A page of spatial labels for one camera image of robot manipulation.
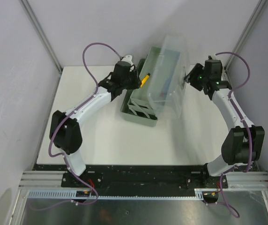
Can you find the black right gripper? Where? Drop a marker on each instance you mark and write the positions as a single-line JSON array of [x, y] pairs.
[[191, 77]]

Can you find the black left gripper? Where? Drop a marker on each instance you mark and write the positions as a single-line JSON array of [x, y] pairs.
[[136, 83]]

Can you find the yellow handled screwdriver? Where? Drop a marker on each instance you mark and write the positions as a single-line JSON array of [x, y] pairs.
[[143, 81]]

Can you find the green toolbox with clear lid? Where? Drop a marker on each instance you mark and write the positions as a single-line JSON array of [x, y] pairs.
[[161, 97]]

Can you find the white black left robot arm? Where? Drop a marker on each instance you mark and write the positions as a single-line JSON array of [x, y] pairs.
[[65, 131]]

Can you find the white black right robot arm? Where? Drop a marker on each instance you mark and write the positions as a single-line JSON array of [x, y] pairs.
[[243, 143]]

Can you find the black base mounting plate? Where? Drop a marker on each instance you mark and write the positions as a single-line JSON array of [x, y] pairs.
[[189, 176]]

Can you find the aluminium frame post right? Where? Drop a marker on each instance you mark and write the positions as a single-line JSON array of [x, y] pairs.
[[255, 16]]

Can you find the aluminium frame post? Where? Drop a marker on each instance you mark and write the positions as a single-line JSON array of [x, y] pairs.
[[255, 16], [41, 34]]

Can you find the aluminium frame post left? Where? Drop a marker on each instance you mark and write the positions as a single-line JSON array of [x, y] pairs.
[[41, 34]]

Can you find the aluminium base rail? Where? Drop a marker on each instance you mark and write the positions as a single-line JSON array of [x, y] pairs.
[[41, 179]]

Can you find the grey slotted cable duct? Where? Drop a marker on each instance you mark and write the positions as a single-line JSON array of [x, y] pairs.
[[192, 194]]

